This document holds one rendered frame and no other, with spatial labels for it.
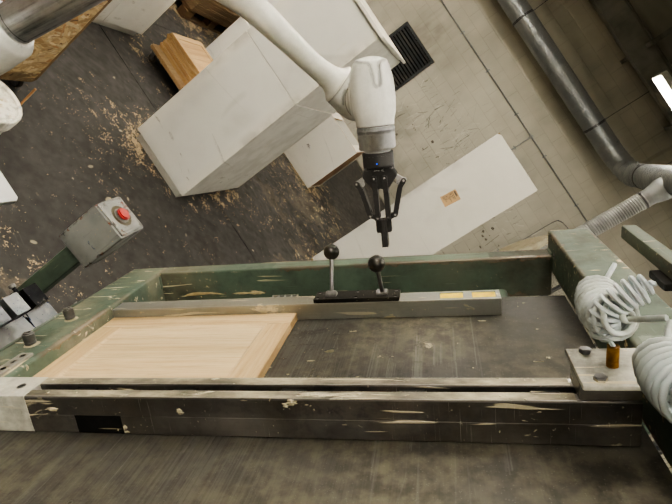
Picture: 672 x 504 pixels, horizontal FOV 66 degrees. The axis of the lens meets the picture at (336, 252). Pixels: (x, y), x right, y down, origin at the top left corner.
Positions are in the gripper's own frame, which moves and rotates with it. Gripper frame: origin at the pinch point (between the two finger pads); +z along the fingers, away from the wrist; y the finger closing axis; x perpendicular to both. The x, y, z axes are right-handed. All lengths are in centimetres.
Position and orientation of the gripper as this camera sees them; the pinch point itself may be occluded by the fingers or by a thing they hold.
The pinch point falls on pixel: (384, 232)
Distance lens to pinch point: 129.6
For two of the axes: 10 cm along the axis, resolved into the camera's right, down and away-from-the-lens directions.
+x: -1.8, 3.1, -9.3
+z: 1.1, 9.5, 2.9
